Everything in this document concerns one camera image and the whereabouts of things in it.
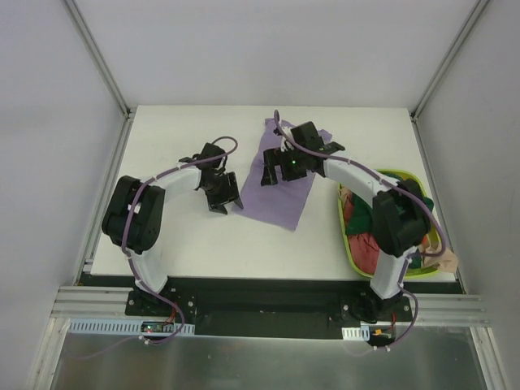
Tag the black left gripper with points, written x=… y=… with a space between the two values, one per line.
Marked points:
x=222 y=191

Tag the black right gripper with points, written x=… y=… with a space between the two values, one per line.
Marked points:
x=280 y=163

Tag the purple t shirt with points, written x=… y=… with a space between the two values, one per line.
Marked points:
x=281 y=204

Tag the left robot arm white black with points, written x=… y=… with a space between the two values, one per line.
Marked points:
x=134 y=215

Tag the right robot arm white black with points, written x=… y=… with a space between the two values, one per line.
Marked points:
x=399 y=217

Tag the light pink t shirt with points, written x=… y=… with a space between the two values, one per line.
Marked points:
x=347 y=198

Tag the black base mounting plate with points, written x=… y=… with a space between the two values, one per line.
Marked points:
x=272 y=308

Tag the dark green t shirt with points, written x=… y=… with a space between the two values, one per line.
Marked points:
x=414 y=270

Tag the red pink t shirt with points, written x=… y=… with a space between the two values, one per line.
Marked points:
x=363 y=247

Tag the lime green plastic basket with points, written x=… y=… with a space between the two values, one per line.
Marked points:
x=345 y=243

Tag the beige t shirt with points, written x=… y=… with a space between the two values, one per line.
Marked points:
x=446 y=262

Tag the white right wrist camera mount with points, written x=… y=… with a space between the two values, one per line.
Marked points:
x=286 y=142

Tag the left aluminium frame post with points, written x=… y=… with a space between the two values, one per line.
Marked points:
x=99 y=62

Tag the aluminium frame post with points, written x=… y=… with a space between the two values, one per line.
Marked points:
x=99 y=62
x=468 y=26

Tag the left white slotted cable duct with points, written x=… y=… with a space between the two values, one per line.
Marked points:
x=110 y=327

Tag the white slotted cable duct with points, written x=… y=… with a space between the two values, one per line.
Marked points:
x=361 y=333
x=110 y=327

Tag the aluminium front rail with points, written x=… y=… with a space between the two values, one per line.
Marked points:
x=437 y=310

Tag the right white slotted cable duct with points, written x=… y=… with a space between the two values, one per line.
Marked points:
x=361 y=333

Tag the right aluminium frame post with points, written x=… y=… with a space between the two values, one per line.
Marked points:
x=468 y=26

